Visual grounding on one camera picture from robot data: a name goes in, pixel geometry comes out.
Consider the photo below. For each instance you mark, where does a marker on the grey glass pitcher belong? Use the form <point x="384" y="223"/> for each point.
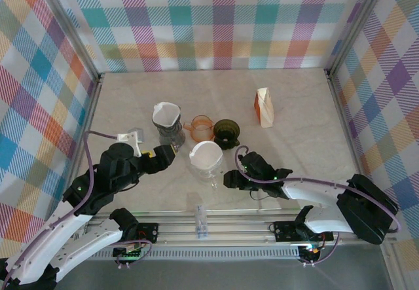
<point x="165" y="115"/>

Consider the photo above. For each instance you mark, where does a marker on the aluminium frame post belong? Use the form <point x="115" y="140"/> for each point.
<point x="357" y="25"/>
<point x="70" y="34"/>

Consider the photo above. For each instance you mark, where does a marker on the aluminium side rail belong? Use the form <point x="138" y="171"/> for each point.
<point x="347" y="133"/>
<point x="93" y="106"/>

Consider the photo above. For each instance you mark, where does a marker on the aluminium frame rail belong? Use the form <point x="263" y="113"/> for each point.
<point x="235" y="228"/>

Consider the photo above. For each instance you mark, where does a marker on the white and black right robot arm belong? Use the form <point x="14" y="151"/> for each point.
<point x="314" y="192"/>

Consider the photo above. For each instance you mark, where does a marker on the small clear plastic bottle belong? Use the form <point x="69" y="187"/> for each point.
<point x="202" y="224"/>

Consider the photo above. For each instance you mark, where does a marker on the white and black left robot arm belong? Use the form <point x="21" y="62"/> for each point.
<point x="49" y="237"/>

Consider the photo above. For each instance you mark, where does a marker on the electronics board with green light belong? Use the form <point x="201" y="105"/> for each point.
<point x="127" y="254"/>
<point x="309" y="250"/>

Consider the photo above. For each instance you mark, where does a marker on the dark green plastic dripper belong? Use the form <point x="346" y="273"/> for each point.
<point x="226" y="129"/>

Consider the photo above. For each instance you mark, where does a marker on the orange transparent plastic server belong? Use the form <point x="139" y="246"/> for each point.
<point x="201" y="133"/>

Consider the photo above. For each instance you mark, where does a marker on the orange box of paper filters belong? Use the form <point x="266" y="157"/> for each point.
<point x="265" y="110"/>

